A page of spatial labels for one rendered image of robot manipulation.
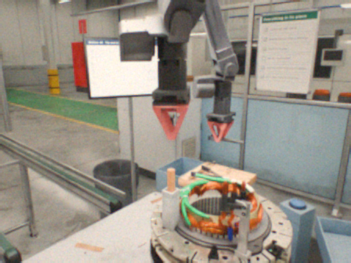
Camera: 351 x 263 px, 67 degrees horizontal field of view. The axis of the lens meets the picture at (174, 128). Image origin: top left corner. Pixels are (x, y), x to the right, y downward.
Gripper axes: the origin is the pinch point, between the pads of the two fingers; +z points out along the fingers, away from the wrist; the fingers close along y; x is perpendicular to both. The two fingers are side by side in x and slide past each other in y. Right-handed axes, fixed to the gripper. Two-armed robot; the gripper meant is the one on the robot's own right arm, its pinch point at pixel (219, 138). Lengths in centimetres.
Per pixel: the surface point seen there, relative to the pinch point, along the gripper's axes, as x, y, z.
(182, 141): -121, -156, 65
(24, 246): -161, 4, 122
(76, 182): -89, 0, 44
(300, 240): 30.4, 5.2, 23.8
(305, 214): 30.6, 4.4, 15.5
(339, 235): 39.4, 9.8, 15.3
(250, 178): 12.0, -0.5, 11.7
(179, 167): -17.9, -1.6, 15.9
